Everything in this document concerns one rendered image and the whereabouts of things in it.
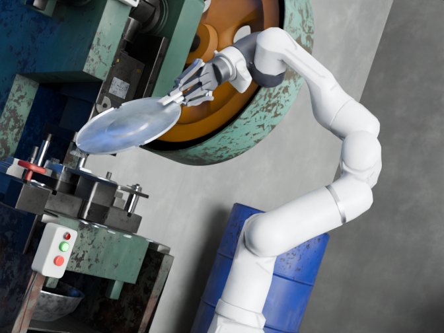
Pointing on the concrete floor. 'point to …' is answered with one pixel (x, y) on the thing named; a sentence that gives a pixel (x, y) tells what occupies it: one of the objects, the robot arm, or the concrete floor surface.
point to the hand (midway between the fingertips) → (170, 100)
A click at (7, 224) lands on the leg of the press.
